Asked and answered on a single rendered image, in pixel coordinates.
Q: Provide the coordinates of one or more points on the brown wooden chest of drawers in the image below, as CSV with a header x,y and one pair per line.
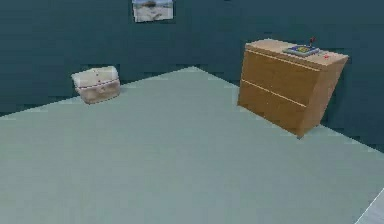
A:
x,y
283,86

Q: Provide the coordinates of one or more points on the framed beach picture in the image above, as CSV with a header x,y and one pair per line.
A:
x,y
152,10

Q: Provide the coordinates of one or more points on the small dark red figurine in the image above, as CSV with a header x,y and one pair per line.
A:
x,y
312,41

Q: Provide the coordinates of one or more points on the small red object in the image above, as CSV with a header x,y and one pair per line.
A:
x,y
326,56

